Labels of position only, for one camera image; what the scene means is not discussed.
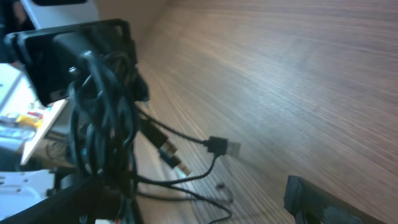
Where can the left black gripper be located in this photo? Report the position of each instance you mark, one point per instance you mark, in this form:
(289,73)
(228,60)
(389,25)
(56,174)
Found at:
(54,57)

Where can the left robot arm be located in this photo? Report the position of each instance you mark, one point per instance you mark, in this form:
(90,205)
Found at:
(68,114)

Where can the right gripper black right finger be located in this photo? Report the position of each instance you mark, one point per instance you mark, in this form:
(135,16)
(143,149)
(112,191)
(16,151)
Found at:
(308,204)

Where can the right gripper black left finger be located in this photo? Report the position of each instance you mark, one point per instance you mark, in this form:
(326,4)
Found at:
(85,202)

